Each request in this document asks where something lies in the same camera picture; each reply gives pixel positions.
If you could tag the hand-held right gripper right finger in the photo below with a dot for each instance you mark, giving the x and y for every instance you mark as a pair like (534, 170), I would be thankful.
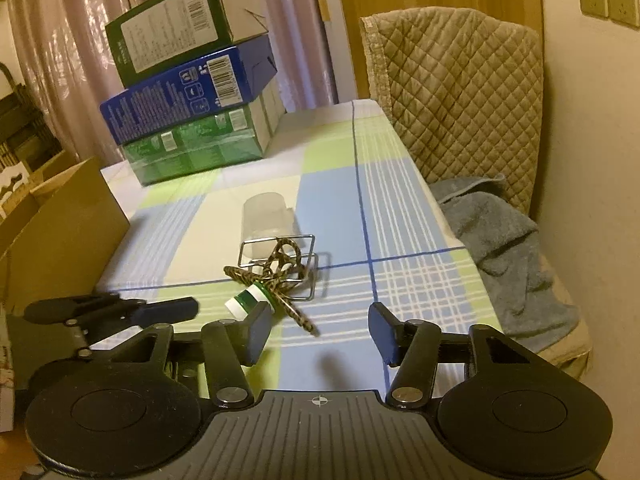
(382, 332)

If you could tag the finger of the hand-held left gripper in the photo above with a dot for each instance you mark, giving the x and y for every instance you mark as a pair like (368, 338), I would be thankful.
(167, 311)
(60, 310)

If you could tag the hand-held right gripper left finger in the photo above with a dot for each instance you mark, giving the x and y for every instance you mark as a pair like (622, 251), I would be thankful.
(259, 335)

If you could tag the small green white bottle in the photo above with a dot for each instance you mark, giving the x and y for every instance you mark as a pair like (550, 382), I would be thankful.
(247, 300)

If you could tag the brown cardboard box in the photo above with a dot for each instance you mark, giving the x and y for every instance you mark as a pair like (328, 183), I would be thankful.
(65, 230)

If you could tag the clear plastic cup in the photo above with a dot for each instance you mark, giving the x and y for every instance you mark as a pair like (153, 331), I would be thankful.
(265, 215)

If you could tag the checked tablecloth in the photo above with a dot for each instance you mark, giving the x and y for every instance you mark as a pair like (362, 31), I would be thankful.
(350, 210)

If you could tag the white carved chair back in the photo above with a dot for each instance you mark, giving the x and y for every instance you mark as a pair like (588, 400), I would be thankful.
(10, 185)

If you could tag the brown storage carton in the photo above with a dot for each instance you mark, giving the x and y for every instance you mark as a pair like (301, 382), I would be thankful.
(50, 175)

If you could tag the grey towel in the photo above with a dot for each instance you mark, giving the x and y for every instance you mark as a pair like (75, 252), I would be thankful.
(500, 240)

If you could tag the light green carton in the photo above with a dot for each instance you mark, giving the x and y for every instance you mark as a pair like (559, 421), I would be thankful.
(200, 150)

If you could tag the black folding cart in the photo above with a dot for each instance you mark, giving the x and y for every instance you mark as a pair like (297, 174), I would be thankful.
(20, 120)

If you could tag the blue carton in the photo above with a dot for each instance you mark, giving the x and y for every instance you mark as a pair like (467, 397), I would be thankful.
(160, 105)

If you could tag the chair with quilted beige cover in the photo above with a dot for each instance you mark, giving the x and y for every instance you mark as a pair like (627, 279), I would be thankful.
(460, 95)

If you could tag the dark green carton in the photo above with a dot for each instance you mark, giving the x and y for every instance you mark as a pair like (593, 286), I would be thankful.
(165, 30)

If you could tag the pale patterned curtain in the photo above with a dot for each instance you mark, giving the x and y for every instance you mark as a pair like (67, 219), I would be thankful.
(75, 20)

